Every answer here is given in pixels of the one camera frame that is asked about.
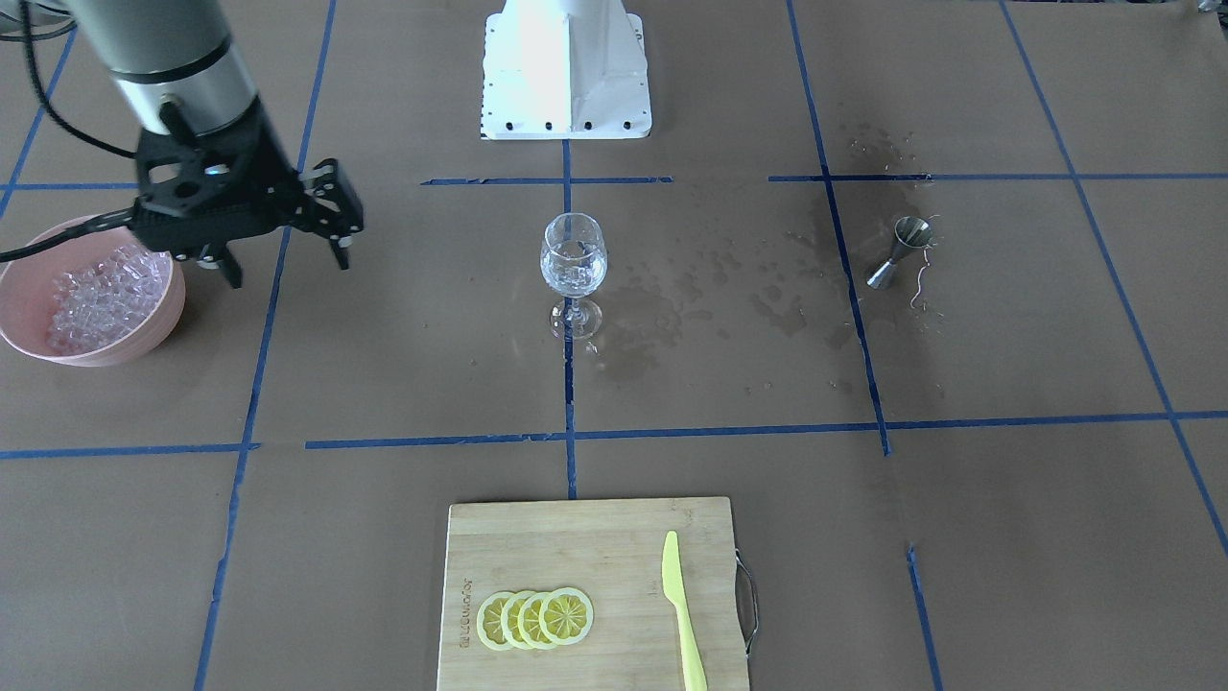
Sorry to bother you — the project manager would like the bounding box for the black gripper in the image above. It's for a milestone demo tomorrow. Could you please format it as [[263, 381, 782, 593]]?
[[134, 96, 365, 288]]

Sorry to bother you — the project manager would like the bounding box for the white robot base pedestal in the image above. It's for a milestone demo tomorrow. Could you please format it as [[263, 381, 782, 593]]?
[[480, 1, 653, 141]]

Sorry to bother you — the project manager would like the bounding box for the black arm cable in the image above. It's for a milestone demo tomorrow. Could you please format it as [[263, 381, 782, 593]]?
[[0, 18, 140, 264]]

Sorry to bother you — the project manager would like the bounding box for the steel jigger measuring cup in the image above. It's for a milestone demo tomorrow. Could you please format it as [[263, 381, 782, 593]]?
[[865, 216, 933, 290]]

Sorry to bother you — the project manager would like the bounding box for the pink bowl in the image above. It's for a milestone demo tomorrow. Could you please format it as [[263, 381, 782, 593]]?
[[1, 225, 187, 368]]

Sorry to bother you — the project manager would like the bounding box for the lemon slice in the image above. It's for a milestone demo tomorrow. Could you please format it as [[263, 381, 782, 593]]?
[[476, 592, 515, 650], [517, 592, 558, 650], [500, 590, 535, 649], [539, 585, 596, 646]]

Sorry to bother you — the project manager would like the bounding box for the yellow plastic knife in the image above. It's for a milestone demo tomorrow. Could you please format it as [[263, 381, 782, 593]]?
[[659, 530, 709, 690]]

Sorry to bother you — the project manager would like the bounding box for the clear wine glass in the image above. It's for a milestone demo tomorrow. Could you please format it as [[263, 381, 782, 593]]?
[[539, 214, 608, 342]]

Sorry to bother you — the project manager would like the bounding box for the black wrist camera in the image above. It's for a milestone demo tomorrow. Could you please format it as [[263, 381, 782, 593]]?
[[126, 203, 289, 255]]

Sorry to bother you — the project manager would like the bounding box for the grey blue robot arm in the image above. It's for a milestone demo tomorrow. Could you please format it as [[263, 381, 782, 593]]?
[[65, 1, 365, 288]]

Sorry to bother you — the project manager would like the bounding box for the bamboo cutting board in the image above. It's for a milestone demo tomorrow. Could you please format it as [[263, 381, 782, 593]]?
[[436, 497, 750, 690]]

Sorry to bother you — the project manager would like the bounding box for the pile of clear ice cubes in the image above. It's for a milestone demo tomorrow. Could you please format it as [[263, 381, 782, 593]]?
[[45, 242, 173, 357]]

